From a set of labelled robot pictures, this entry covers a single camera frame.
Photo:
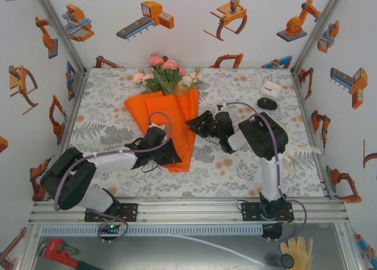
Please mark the aluminium side rail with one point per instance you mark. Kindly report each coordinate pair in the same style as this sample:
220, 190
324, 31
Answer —
311, 134
76, 106

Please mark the black round knob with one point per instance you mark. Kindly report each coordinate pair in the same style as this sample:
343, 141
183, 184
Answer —
286, 261

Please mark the aluminium frame cross rails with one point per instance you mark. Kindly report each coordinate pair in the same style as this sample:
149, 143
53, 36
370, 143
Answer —
191, 212

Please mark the red pipe wrench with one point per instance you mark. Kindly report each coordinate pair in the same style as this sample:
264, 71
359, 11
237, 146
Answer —
54, 249

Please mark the floral printed tablecloth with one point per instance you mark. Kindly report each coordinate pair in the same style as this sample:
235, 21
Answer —
206, 181

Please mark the yellow work glove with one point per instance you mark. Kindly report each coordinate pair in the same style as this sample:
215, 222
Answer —
300, 252

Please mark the aluminium frame post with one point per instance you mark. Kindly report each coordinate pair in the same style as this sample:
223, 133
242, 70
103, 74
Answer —
60, 31
317, 31

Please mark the small white square clock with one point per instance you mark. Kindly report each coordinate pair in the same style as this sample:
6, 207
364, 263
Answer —
271, 90

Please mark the circuit board with green light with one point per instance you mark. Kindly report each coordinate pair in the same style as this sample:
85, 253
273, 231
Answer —
110, 227

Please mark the orange wrapping paper sheet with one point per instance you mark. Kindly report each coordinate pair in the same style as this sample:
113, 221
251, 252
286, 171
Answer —
159, 108

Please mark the black controller box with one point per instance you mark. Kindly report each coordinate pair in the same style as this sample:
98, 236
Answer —
272, 231

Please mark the cream bud flower stem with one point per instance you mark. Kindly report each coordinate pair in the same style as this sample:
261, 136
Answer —
187, 80

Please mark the cream printed ribbon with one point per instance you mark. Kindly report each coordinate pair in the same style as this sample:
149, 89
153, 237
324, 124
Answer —
309, 148

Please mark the grey metal shelf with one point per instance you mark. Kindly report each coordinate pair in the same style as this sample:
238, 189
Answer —
176, 258

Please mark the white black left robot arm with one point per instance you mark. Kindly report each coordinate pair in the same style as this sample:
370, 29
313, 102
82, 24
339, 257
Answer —
112, 162

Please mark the peach blossom flower stem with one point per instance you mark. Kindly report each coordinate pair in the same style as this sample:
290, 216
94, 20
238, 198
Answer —
138, 78

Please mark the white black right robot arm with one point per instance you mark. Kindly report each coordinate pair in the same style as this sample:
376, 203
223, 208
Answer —
271, 178

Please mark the black oval object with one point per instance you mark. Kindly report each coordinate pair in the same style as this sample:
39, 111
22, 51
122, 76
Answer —
266, 103

